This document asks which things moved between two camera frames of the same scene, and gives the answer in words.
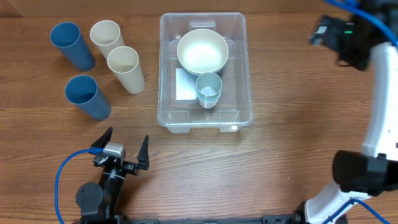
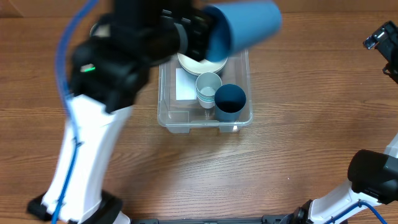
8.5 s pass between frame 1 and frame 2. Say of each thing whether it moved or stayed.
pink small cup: stayed
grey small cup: stayed
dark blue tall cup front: moved
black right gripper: moved
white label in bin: stayed
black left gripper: moved
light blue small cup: stayed
